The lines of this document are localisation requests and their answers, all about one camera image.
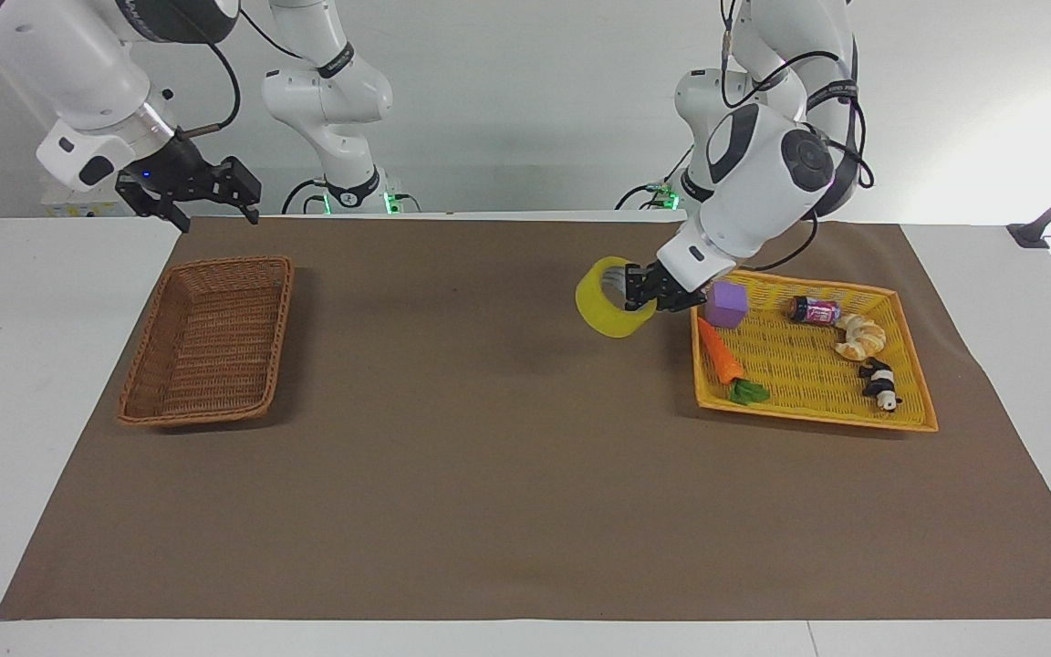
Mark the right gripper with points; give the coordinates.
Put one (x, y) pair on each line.
(170, 169)

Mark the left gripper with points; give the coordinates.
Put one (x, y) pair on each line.
(676, 298)

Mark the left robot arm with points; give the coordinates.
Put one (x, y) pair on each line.
(754, 182)

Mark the brown wicker basket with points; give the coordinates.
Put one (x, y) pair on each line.
(206, 342)

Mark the yellow plastic basket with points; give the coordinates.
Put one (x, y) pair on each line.
(808, 374)

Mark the purple cube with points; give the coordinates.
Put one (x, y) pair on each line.
(725, 306)

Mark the orange toy carrot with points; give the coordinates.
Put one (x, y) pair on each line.
(722, 354)

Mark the small pink can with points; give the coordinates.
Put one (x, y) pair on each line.
(815, 310)

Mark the toy croissant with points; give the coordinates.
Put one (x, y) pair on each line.
(861, 338)

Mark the black and white panda toy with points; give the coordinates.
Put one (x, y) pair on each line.
(879, 381)

